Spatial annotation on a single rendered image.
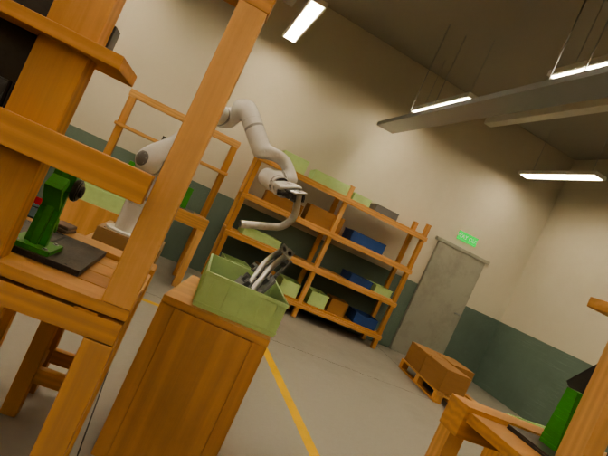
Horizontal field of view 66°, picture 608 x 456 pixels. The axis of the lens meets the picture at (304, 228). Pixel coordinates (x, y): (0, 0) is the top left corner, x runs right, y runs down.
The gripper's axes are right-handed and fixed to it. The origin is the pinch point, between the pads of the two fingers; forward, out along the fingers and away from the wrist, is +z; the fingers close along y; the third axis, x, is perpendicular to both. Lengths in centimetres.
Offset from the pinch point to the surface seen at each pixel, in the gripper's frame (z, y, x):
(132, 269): 26, -65, 16
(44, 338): -50, -88, 84
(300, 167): -447, 247, 86
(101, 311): 27, -73, 29
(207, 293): -27, -23, 55
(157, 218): 24, -58, 1
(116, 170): 22, -70, -13
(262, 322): -15, 1, 66
